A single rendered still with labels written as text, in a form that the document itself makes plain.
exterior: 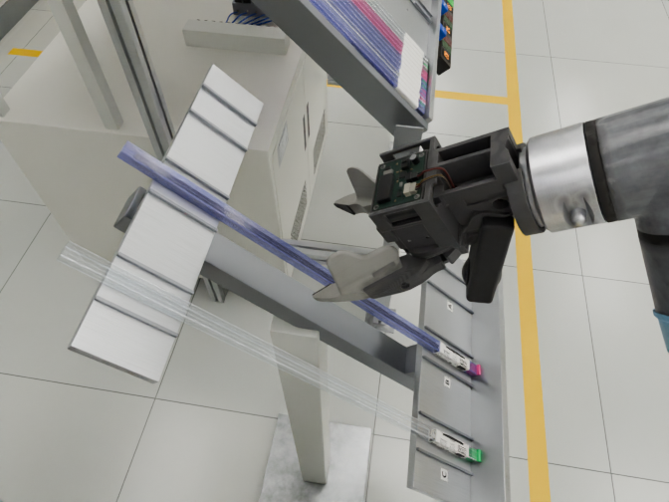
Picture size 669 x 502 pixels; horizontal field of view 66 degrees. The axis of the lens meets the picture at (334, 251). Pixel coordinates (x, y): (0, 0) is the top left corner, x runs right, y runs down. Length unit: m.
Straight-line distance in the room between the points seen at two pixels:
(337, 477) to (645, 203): 1.12
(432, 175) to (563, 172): 0.09
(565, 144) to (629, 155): 0.04
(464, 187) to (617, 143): 0.10
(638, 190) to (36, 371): 1.57
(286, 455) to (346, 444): 0.16
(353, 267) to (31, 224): 1.69
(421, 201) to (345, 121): 1.76
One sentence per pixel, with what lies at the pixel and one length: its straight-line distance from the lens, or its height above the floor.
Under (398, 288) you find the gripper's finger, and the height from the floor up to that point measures 1.00.
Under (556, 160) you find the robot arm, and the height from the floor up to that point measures 1.12.
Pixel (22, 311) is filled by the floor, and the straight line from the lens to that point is 1.83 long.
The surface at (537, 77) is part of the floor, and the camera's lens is 2.53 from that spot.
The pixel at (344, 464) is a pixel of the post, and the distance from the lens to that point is 1.40.
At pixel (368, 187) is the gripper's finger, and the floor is 1.00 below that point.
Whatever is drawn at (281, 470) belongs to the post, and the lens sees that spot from 1.40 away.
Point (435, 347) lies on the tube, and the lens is 0.66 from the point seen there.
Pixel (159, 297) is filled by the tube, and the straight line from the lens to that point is 0.43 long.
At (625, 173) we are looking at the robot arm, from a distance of 0.38.
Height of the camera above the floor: 1.37
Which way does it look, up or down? 54 degrees down
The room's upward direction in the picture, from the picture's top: straight up
